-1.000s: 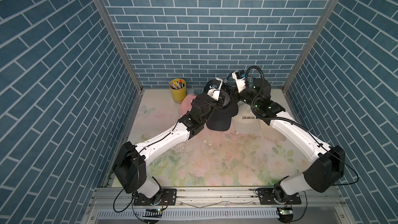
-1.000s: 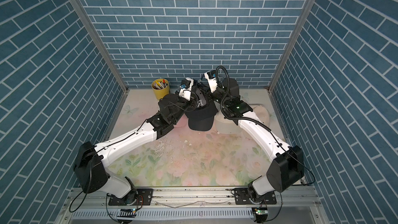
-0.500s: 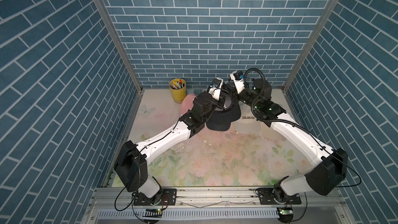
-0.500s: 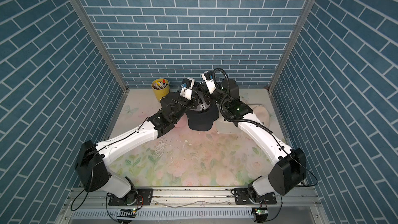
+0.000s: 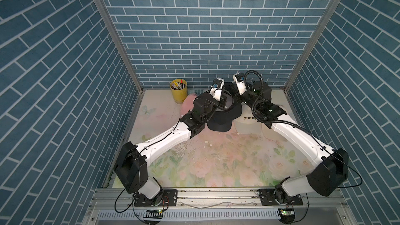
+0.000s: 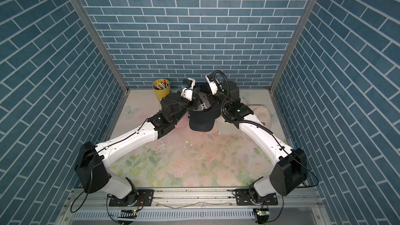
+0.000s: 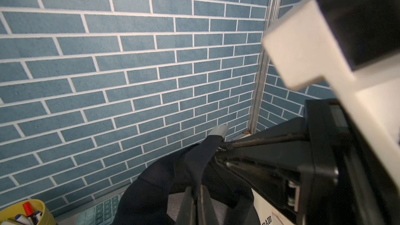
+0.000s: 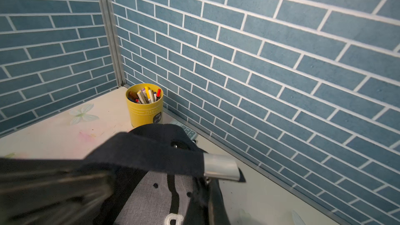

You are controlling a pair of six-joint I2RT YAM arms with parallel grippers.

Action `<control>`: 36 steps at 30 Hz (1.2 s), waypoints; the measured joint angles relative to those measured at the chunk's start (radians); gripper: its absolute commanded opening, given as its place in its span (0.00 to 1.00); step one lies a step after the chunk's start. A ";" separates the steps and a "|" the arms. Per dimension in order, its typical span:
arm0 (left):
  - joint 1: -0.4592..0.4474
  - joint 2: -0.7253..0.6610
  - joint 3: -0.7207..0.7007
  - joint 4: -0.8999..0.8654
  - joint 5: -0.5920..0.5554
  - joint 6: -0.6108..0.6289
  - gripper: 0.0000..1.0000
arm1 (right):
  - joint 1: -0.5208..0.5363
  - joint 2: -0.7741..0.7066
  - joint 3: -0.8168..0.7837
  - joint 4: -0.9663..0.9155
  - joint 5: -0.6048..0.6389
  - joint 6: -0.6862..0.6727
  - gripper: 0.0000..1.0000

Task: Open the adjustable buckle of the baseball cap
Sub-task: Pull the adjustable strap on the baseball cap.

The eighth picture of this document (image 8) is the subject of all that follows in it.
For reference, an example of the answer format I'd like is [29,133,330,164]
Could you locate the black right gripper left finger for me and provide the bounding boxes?
[1,157,114,225]

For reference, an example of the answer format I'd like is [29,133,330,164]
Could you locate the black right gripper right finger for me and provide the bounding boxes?
[208,179,231,225]

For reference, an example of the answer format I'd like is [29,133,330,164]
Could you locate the black baseball cap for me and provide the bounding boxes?
[82,123,246,225]

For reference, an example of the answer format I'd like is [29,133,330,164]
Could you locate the yellow pen holder cup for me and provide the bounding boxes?
[126,83,164,128]

